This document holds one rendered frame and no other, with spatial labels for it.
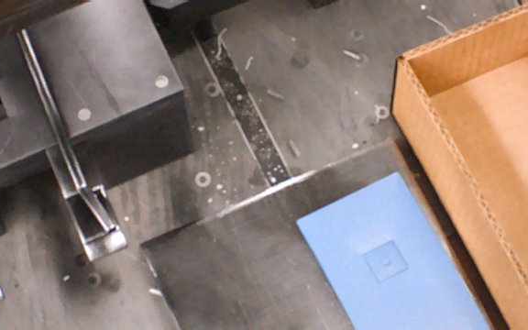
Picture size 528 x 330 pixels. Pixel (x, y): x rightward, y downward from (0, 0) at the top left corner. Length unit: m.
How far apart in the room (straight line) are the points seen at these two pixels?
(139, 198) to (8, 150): 0.11
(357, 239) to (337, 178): 0.04
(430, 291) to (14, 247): 0.26
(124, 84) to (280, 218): 0.12
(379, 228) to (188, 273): 0.12
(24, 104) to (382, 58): 0.25
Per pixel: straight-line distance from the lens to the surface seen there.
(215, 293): 0.70
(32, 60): 0.70
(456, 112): 0.76
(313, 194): 0.72
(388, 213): 0.71
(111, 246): 0.65
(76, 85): 0.69
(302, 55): 0.78
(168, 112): 0.69
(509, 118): 0.77
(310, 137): 0.76
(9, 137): 0.68
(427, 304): 0.69
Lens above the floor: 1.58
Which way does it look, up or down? 65 degrees down
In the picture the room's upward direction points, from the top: 5 degrees counter-clockwise
